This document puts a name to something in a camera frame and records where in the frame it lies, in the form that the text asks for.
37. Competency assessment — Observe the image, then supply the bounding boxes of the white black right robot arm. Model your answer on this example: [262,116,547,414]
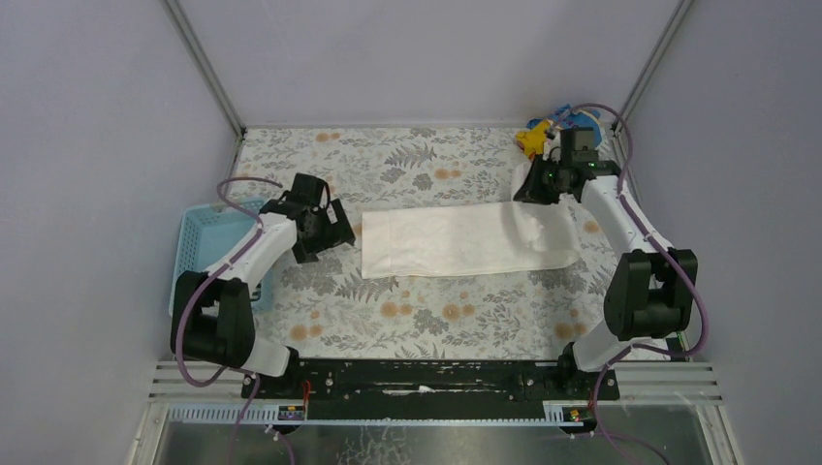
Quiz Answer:
[513,127,698,372]

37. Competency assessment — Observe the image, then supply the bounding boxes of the white fluffy towel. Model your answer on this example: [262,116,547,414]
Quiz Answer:
[360,160,583,280]

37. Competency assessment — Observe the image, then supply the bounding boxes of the floral patterned table mat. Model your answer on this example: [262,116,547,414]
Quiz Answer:
[230,128,617,359]

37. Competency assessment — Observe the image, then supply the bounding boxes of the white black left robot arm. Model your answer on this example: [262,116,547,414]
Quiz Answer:
[170,173,356,386]

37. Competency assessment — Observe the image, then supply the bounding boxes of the blue yellow cartoon towel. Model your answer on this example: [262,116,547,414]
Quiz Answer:
[515,105,603,161]

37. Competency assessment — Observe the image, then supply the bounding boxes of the light blue plastic basket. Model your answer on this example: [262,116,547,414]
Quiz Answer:
[168,202,253,316]

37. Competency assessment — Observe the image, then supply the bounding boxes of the white slotted cable duct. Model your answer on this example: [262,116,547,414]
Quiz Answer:
[168,399,585,427]

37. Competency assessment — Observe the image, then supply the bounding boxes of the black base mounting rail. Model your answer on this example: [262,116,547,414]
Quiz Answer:
[241,358,620,407]

